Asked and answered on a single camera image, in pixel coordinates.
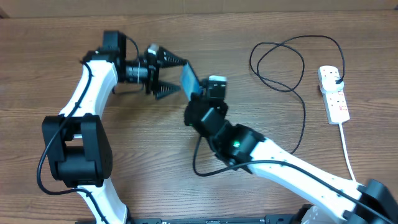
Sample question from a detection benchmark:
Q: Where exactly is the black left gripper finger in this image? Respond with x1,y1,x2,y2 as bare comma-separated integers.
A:
154,81,181,100
158,47,187,68

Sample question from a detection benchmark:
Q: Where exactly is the blue Galaxy smartphone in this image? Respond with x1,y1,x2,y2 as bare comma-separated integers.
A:
180,62,202,101

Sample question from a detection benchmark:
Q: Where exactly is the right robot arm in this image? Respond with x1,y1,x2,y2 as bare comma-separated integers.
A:
182,77,397,223

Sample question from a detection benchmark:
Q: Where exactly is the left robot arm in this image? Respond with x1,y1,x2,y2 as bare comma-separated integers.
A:
36,30,188,223

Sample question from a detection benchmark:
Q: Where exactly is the white charger plug adapter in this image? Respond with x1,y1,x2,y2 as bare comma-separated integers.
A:
320,76,345,94

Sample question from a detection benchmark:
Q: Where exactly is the white power strip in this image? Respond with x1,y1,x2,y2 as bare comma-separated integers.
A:
318,65,350,124

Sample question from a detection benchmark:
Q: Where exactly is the black USB charging cable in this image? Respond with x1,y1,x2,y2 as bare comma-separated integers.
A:
249,34,346,156

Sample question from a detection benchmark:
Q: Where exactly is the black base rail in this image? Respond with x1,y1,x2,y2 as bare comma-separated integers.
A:
127,213,303,224

